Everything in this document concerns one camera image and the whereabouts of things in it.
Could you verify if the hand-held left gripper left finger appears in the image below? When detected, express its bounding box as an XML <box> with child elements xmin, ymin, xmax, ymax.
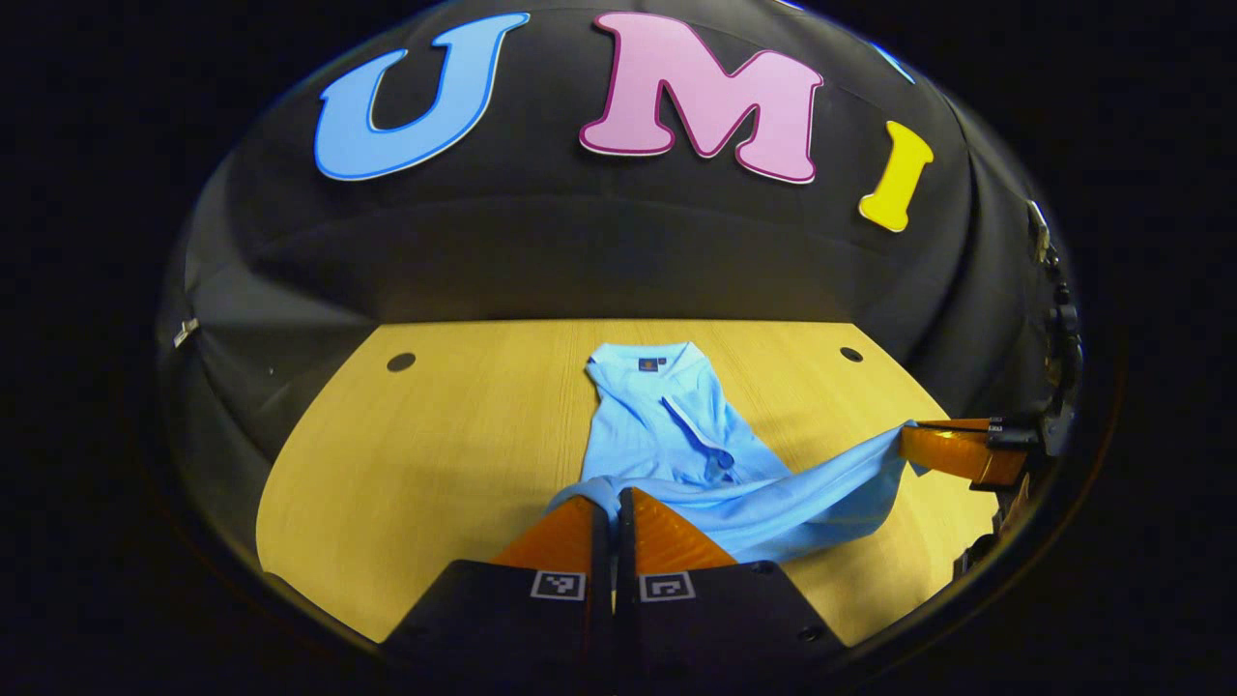
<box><xmin>382</xmin><ymin>495</ymin><xmax>616</xmax><ymax>693</ymax></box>

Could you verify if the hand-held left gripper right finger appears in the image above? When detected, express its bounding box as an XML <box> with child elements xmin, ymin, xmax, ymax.
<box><xmin>616</xmin><ymin>486</ymin><xmax>851</xmax><ymax>693</ymax></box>

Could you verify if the light blue T-shirt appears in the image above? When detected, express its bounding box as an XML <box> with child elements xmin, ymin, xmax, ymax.
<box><xmin>546</xmin><ymin>340</ymin><xmax>929</xmax><ymax>564</ymax></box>

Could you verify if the black backdrop cloth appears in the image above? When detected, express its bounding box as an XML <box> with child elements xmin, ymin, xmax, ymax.
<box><xmin>155</xmin><ymin>0</ymin><xmax>1074</xmax><ymax>542</ymax></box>

